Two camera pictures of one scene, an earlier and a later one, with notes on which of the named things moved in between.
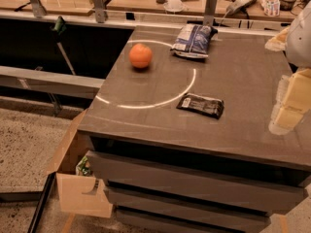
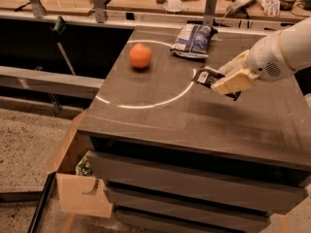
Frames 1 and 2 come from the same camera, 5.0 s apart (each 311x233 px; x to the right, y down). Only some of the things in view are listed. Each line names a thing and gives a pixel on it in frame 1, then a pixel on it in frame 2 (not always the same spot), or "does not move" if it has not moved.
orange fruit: (140, 55) does not move
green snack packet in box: (81, 169) does not move
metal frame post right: (211, 6) does not move
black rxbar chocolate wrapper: (211, 107) to (208, 77)
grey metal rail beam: (49, 82) does not move
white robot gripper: (300, 41) to (263, 62)
